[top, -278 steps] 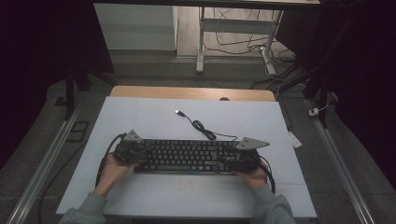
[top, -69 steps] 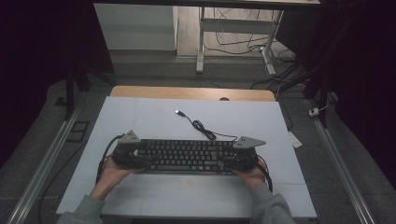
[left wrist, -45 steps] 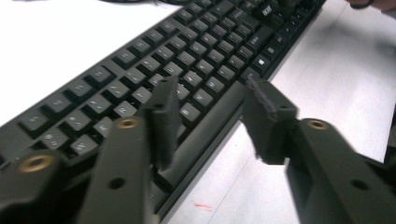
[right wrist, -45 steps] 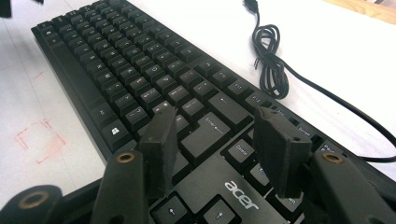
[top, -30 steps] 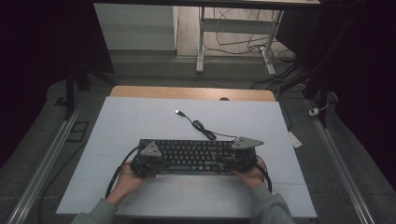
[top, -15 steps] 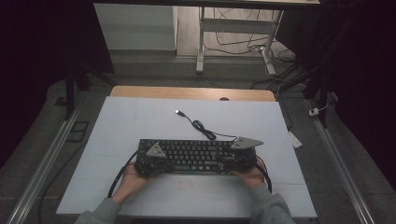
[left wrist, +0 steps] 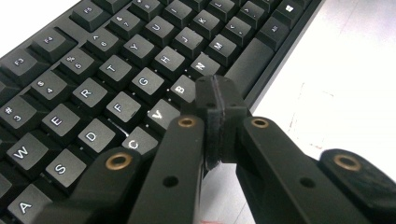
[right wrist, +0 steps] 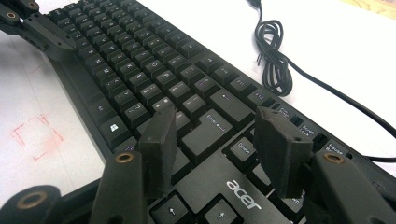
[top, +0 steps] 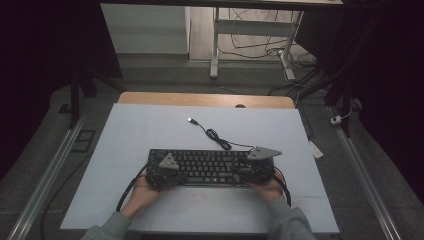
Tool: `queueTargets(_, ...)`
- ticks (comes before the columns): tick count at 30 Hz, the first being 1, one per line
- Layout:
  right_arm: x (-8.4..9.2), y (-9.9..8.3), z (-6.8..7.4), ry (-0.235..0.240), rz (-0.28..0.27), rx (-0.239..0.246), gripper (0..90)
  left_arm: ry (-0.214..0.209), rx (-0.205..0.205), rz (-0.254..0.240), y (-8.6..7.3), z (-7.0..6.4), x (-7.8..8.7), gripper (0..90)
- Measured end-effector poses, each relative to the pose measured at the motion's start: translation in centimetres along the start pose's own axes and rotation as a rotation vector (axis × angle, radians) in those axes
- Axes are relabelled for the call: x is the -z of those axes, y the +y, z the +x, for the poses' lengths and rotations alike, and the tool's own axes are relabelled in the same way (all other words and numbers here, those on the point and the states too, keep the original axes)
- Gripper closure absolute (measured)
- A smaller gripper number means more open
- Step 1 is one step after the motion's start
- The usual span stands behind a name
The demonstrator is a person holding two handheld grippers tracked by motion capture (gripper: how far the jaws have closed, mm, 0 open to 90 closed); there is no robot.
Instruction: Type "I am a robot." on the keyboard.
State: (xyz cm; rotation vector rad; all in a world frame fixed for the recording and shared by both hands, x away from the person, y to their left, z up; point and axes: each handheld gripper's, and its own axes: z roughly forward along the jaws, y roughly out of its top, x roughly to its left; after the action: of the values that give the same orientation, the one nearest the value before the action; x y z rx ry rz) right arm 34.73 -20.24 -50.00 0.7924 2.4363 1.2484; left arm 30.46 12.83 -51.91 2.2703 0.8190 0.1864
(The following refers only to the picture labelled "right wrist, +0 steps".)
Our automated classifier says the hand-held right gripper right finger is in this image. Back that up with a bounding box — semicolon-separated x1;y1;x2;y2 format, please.
252;105;315;199

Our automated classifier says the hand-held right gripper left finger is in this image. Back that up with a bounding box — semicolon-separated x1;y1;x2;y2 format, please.
137;105;179;201

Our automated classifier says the black keyboard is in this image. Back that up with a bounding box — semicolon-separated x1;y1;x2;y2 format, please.
43;0;396;224

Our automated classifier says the black keyboard cable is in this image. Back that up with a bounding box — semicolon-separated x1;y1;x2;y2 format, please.
247;0;396;164

